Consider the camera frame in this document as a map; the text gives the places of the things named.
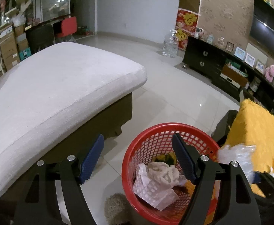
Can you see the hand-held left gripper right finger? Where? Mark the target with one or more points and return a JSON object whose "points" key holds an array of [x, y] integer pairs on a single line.
{"points": [[183, 159]]}

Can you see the red festive wall poster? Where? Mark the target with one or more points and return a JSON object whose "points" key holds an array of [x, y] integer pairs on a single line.
{"points": [[188, 21]]}

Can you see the black wall television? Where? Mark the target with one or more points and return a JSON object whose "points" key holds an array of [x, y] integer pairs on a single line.
{"points": [[268, 28]]}

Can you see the clear plastic packet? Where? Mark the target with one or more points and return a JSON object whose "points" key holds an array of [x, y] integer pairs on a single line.
{"points": [[235, 152]]}

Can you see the small dark picture frame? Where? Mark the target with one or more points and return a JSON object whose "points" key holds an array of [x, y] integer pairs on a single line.
{"points": [[230, 46]]}

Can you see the white tissue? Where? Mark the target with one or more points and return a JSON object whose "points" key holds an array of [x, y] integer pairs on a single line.
{"points": [[162, 173]]}

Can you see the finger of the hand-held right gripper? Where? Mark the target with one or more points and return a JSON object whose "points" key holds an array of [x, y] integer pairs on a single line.
{"points": [[262, 178]]}

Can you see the small white picture frame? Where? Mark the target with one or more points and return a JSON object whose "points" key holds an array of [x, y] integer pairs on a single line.
{"points": [[260, 66]]}

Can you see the small white robot toy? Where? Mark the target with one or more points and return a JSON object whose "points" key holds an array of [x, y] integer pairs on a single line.
{"points": [[199, 32]]}

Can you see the pink plush toy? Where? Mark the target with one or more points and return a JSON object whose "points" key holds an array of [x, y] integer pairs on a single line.
{"points": [[270, 73]]}

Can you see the white leaning board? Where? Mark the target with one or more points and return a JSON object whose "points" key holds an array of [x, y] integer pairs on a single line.
{"points": [[258, 51]]}

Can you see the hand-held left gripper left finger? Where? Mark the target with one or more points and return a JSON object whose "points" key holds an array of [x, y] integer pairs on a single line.
{"points": [[92, 159]]}

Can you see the red mesh plastic basket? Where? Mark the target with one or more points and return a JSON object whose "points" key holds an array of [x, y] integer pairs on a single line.
{"points": [[137, 145]]}

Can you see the clear large water bottle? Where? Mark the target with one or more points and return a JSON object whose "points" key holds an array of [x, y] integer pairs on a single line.
{"points": [[170, 44]]}

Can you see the yellow fluffy table cover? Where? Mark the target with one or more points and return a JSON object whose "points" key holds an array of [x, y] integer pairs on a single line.
{"points": [[263, 131]]}

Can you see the white cushioned sofa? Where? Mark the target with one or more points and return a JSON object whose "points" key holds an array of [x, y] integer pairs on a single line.
{"points": [[57, 93]]}

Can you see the white embossed paper towel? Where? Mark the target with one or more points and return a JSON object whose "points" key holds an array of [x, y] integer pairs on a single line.
{"points": [[151, 192]]}

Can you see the stack of cardboard boxes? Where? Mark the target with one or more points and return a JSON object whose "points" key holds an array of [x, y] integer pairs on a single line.
{"points": [[9, 49]]}

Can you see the blue picture frame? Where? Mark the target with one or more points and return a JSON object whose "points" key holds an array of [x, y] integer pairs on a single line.
{"points": [[239, 52]]}

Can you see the red chair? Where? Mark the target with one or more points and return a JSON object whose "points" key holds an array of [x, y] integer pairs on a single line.
{"points": [[68, 27]]}

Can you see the black television cabinet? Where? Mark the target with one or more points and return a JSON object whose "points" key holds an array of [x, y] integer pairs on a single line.
{"points": [[202, 54]]}

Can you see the black office chair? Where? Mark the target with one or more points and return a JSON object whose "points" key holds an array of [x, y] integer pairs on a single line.
{"points": [[39, 37]]}

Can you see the teal storage box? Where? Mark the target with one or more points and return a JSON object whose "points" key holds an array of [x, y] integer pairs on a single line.
{"points": [[25, 54]]}

